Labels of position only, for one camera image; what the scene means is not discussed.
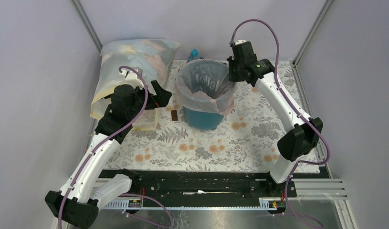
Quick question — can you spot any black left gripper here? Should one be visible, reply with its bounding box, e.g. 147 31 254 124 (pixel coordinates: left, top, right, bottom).
128 80 172 120

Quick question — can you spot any pink plastic trash bag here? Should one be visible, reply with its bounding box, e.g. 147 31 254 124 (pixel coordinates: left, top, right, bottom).
174 59 236 116

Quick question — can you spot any teal plastic trash bin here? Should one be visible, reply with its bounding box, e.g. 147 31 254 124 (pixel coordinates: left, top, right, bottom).
183 107 224 130

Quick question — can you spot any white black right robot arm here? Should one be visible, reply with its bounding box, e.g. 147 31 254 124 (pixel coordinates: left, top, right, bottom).
227 40 323 197

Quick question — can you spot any small brown wooden block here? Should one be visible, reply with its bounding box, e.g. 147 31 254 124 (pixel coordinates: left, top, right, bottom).
171 110 179 122

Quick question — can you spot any large translucent yellow-trimmed bag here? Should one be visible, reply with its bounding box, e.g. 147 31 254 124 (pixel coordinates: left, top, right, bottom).
90 39 180 120

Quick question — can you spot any blue toy figure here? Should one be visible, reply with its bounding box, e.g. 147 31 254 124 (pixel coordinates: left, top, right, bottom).
188 49 202 62

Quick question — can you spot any floral patterned table mat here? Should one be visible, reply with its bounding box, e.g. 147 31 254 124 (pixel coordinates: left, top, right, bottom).
104 60 321 174

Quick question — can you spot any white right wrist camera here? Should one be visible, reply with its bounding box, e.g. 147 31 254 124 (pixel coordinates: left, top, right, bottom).
230 40 247 47

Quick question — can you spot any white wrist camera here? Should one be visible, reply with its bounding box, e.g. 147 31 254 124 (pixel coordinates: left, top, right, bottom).
120 68 143 86
230 40 247 47

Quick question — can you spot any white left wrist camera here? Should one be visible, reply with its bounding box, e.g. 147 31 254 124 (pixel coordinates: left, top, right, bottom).
120 68 143 86

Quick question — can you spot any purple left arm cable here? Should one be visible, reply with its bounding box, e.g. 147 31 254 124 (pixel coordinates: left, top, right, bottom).
57 65 174 229

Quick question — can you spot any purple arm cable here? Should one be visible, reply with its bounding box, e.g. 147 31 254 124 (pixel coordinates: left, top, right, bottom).
229 19 331 229
57 65 174 229

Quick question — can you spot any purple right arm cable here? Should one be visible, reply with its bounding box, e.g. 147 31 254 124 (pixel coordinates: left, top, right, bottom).
229 19 331 229

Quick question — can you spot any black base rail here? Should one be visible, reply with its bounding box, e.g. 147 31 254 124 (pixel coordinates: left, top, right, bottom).
99 169 326 209

